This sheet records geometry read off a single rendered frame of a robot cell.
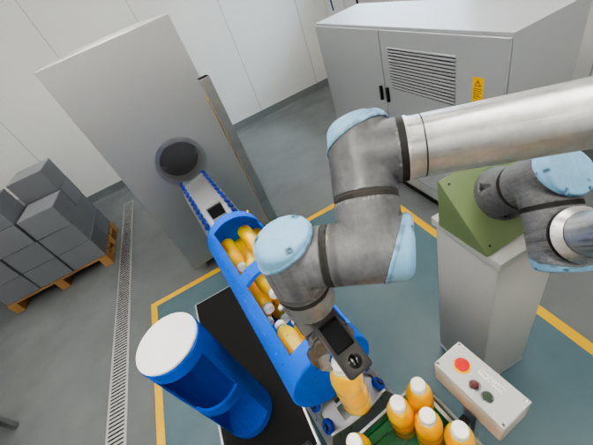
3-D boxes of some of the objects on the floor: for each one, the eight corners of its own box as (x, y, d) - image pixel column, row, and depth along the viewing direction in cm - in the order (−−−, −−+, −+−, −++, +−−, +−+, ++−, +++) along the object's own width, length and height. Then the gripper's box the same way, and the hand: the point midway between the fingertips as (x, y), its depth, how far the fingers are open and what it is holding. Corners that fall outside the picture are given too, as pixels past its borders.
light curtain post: (298, 265, 281) (206, 73, 174) (302, 268, 276) (208, 75, 169) (293, 268, 279) (196, 79, 172) (296, 273, 275) (198, 79, 168)
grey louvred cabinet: (378, 131, 409) (357, 3, 317) (540, 209, 244) (595, -10, 152) (342, 149, 402) (311, 25, 311) (484, 243, 237) (507, 35, 146)
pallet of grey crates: (117, 228, 439) (49, 156, 364) (114, 262, 378) (31, 185, 303) (34, 270, 425) (-54, 205, 350) (18, 313, 364) (-94, 245, 289)
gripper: (319, 267, 59) (341, 325, 72) (268, 303, 56) (301, 356, 69) (349, 296, 52) (366, 353, 66) (292, 337, 50) (322, 388, 63)
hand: (339, 363), depth 65 cm, fingers closed on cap, 4 cm apart
